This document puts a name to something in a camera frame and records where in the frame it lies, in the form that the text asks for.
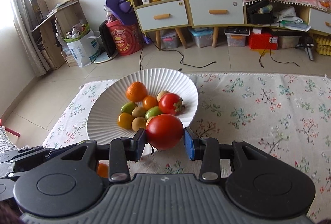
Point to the wooden cabinet white drawers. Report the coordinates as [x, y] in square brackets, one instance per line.
[178, 14]

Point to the purple plush toy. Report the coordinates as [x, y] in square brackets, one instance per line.
[123, 10]

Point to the long low sideboard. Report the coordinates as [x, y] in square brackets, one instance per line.
[290, 16]

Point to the clear storage bin blue lid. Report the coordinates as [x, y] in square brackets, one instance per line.
[202, 37]

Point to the small mandarin orange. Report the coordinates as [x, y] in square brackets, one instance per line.
[103, 170]

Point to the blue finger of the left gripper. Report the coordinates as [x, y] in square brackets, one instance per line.
[74, 162]
[34, 154]

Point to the orange cherry tomato front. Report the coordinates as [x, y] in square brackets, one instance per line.
[149, 102]

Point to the red tomato back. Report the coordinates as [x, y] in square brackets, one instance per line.
[171, 103]

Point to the clear storage bin black lid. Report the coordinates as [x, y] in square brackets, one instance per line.
[236, 36]

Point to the yellow orange cherry tomato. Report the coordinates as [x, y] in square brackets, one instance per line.
[125, 120]

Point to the green jujube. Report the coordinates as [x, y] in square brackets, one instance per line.
[152, 112]
[128, 107]

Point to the wooden bookshelf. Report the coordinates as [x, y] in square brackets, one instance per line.
[55, 19]

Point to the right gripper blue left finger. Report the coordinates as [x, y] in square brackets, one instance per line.
[122, 150]

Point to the red tomato front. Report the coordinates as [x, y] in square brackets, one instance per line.
[164, 131]

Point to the large mandarin orange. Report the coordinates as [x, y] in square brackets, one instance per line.
[136, 92]

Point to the white ribbed plate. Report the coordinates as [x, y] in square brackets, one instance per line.
[102, 123]

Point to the red tomato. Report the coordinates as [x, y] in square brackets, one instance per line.
[164, 131]
[171, 103]

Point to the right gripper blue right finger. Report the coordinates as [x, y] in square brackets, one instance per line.
[205, 149]

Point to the red snack bucket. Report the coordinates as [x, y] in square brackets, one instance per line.
[127, 38]

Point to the clear storage bin left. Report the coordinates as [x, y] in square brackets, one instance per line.
[169, 39]

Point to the red box under sideboard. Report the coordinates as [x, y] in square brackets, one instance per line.
[263, 41]

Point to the white paper shopping bag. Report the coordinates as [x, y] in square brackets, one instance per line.
[83, 44]

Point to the black panel heater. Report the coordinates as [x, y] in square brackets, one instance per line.
[109, 44]

